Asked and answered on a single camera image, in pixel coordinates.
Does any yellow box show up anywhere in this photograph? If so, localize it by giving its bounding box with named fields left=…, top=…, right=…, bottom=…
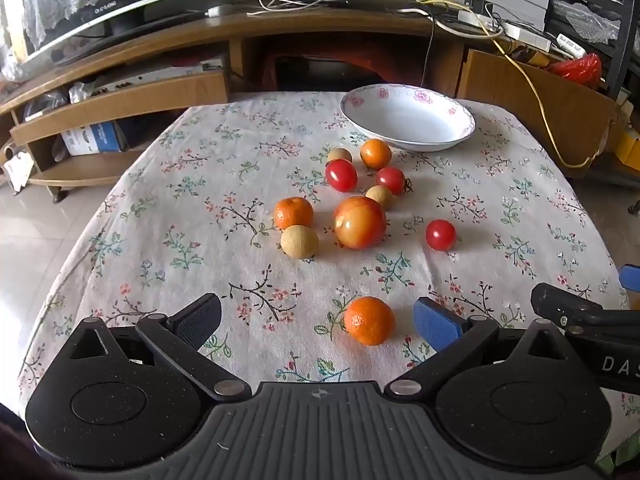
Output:
left=614, top=125, right=640, bottom=161

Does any silver media player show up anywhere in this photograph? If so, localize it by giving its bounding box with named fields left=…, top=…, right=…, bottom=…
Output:
left=70, top=57, right=227, bottom=101

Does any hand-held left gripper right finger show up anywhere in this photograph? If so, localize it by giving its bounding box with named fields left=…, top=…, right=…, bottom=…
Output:
left=384, top=296, right=576, bottom=396

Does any white floral rim bowl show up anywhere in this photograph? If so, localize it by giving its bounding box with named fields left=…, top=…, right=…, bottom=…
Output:
left=340, top=83, right=476, bottom=153

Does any bubble wrap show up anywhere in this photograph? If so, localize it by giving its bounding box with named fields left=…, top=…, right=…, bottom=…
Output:
left=565, top=0, right=621, bottom=43

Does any flat screen television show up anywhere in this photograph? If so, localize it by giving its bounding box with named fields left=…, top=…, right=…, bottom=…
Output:
left=0, top=0, right=251, bottom=78

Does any yellow cable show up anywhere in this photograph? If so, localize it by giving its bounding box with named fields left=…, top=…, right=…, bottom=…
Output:
left=345, top=0, right=608, bottom=170

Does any red cherry tomato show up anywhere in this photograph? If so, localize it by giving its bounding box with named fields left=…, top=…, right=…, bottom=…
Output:
left=376, top=167, right=413, bottom=196
left=425, top=219, right=457, bottom=252
left=325, top=158, right=359, bottom=193

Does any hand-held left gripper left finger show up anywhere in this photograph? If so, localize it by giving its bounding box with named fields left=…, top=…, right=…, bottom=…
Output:
left=65, top=292, right=252, bottom=402

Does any black shelf rack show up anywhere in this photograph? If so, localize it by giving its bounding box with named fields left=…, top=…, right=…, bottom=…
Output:
left=544, top=0, right=640, bottom=106

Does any white power strip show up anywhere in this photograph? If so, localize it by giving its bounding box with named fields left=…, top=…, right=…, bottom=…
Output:
left=456, top=9, right=501, bottom=37

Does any wooden television cabinet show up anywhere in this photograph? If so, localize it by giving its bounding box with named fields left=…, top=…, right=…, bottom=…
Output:
left=0, top=6, right=506, bottom=204

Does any black hanging cable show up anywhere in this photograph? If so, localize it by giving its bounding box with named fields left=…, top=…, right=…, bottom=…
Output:
left=421, top=12, right=449, bottom=88

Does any floral tablecloth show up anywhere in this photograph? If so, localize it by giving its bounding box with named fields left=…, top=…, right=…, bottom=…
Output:
left=17, top=91, right=633, bottom=418

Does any wooden board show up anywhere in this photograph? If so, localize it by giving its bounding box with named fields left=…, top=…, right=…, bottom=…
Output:
left=456, top=49, right=621, bottom=177

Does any white bag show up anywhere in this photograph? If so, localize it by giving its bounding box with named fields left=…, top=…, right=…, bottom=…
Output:
left=0, top=141, right=37, bottom=194

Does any mandarin orange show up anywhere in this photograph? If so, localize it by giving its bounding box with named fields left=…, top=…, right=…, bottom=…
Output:
left=274, top=196, right=315, bottom=231
left=344, top=296, right=396, bottom=347
left=360, top=138, right=392, bottom=170

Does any red yellow apple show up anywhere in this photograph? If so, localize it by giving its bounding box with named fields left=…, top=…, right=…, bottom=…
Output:
left=334, top=196, right=388, bottom=250

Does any blue white box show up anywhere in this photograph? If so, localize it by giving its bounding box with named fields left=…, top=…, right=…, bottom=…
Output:
left=62, top=121, right=128, bottom=157

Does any crumpled brown packaging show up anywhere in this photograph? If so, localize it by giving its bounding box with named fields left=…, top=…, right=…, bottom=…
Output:
left=505, top=40, right=551, bottom=68

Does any red plastic bag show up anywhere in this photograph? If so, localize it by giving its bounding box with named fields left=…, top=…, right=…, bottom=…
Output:
left=547, top=52, right=603, bottom=81

